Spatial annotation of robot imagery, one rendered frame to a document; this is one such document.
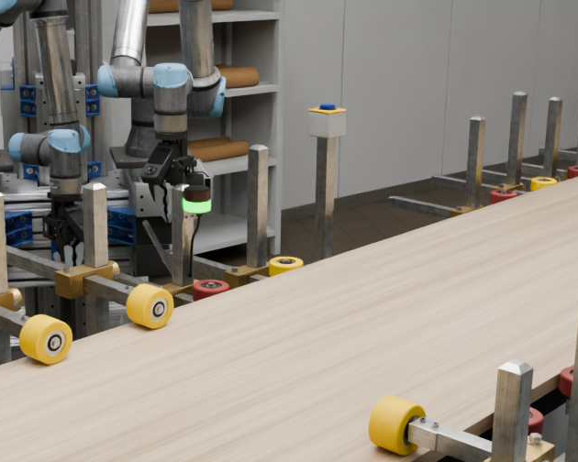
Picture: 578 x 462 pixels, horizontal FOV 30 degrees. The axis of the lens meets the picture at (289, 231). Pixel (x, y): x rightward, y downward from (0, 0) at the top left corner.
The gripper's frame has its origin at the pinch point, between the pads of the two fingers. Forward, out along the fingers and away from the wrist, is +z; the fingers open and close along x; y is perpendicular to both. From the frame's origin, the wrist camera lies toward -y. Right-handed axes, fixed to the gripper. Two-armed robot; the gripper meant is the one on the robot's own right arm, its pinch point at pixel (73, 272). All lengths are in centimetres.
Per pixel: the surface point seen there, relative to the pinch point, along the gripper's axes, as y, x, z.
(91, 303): -35.1, 22.8, -6.3
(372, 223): 158, -342, 83
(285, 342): -81, 13, -8
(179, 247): -35.7, -2.2, -13.8
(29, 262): -19.2, 26.5, -12.8
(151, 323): -59, 27, -9
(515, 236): -75, -85, -7
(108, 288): -45, 27, -13
